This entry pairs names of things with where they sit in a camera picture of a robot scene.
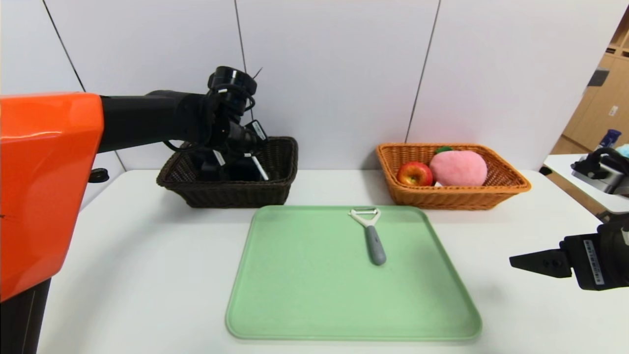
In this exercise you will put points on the dark pump bottle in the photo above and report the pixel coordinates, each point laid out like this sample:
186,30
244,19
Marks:
211,169

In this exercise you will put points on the pink plush peach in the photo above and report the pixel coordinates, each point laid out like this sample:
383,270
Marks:
459,168

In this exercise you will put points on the dark metal table frame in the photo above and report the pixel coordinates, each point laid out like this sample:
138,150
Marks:
605,216

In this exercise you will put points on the dark brown wicker basket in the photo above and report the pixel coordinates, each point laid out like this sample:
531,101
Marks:
236,196

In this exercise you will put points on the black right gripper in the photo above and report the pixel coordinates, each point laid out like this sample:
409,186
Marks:
588,259

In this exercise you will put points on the red apple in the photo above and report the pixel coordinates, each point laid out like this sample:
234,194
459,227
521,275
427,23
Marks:
415,174

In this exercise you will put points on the light green plastic tray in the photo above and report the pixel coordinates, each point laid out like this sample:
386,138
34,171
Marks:
314,295

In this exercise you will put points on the clear bottle blue cap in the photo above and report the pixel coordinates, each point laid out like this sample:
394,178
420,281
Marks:
608,138

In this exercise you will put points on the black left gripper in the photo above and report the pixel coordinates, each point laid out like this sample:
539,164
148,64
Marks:
217,160

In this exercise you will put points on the black glasses case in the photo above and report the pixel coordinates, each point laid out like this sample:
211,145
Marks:
243,171

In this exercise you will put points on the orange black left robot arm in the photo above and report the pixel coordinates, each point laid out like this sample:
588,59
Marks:
44,172

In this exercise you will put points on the wooden cabinet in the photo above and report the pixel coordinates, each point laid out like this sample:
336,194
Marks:
599,98

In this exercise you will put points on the white wall socket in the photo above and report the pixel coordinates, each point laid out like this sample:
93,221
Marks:
613,111

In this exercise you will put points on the white pen black cap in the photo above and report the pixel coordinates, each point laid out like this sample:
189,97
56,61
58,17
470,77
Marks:
261,168

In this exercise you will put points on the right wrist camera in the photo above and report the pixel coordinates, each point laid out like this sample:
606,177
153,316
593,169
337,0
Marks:
602,172

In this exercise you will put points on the white side table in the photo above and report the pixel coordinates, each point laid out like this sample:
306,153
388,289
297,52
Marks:
565,169

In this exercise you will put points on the light blue plush toy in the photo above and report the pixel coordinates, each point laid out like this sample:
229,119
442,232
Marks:
623,150

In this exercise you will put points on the orange wicker basket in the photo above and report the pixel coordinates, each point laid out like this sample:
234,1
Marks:
467,199

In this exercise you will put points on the dark grey wall plate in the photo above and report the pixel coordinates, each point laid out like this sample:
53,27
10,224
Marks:
598,77

